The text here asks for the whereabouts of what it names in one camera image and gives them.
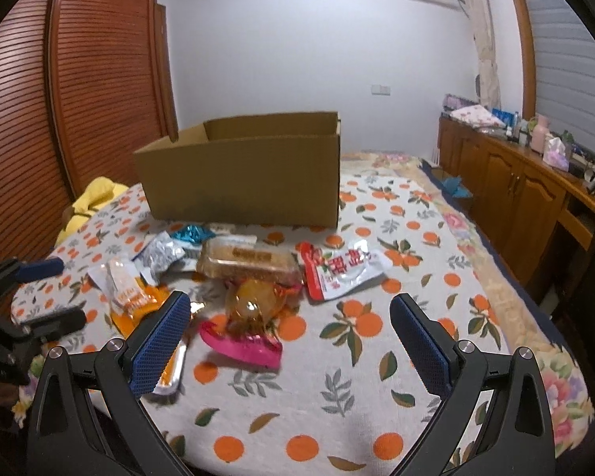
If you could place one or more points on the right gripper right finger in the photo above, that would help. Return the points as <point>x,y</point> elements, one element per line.
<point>516,435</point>

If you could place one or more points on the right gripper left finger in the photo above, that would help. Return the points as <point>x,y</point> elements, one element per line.
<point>87,417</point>

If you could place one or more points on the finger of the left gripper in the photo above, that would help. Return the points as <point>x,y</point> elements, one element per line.
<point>14,272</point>
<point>41,329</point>

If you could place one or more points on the silver orange pouch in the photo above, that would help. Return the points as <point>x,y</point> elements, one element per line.
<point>170,379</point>

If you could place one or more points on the silver foil snack pouch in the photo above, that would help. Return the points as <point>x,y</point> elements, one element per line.
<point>157,256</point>

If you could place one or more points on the floral bed quilt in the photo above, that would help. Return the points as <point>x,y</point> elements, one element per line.
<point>522,322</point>

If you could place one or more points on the orange chicken feet packet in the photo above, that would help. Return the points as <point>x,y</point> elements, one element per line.
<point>129,297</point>

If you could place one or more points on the yellow plush toy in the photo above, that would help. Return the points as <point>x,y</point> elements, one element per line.
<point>99,193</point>

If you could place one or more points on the amber candy pink wrapper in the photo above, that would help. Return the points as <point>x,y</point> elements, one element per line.
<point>250,308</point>

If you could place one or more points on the blue foil candy wrapper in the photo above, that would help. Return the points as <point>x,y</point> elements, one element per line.
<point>193,234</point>

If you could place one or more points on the orange print tablecloth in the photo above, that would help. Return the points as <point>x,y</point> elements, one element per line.
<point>346,400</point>

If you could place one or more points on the wooden sideboard cabinet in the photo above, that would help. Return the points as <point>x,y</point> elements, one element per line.
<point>533,215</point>

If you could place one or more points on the clear wrapped cake bar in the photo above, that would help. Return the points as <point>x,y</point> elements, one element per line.
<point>259,261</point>

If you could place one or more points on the wooden louvered wardrobe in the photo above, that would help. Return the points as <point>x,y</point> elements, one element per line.
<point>83,85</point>

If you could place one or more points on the white printed snack packet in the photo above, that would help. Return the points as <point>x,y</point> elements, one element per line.
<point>225,235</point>

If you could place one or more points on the red white snack pouch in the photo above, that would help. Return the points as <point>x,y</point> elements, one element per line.
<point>331,273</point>

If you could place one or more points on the blue cloth on bed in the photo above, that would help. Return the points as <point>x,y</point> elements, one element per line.
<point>453,185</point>

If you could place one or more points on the pink tissue pack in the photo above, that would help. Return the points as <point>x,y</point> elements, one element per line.
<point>555,154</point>

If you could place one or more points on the pink bottle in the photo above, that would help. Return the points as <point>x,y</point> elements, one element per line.
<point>539,133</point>

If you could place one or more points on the cardboard box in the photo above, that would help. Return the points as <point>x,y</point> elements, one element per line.
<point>278,169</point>

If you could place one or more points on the folded floral cloth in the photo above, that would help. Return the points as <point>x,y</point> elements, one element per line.
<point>476,116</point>

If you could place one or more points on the window roller blind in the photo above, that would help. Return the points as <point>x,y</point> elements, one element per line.
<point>564,53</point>

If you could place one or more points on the floral curtain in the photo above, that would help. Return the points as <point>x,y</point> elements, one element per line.
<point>480,18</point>

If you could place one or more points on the wall switch plate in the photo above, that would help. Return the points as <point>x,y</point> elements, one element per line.
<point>380,90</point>

